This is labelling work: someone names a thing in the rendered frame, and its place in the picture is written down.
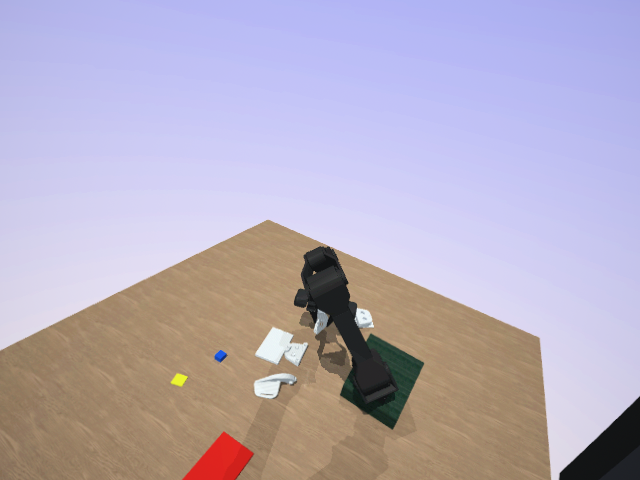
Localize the blue cube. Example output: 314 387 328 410
214 350 227 363

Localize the yellow flat square tile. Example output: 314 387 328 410
171 374 188 386

